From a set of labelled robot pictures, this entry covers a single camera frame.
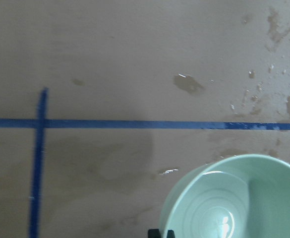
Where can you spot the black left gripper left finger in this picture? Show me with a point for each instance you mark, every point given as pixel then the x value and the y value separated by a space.
pixel 153 233

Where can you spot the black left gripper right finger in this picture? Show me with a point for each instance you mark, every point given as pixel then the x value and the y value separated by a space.
pixel 170 234

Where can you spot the light green ceramic bowl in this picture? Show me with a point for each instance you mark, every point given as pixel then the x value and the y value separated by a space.
pixel 246 196

